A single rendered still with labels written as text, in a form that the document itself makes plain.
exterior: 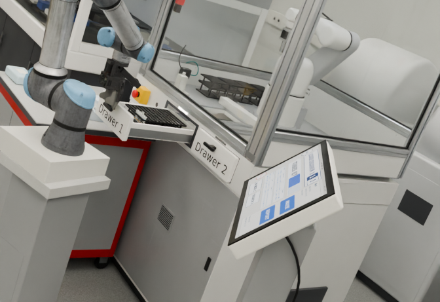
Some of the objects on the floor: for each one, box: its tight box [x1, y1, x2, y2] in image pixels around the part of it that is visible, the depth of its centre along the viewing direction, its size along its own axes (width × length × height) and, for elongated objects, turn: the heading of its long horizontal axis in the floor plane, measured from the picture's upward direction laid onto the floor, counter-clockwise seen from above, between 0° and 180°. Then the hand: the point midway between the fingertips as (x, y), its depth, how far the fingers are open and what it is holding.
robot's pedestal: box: [0, 151, 111, 302], centre depth 227 cm, size 30×30×76 cm
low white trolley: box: [0, 71, 156, 269], centre depth 300 cm, size 58×62×76 cm
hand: (110, 107), depth 253 cm, fingers closed on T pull, 3 cm apart
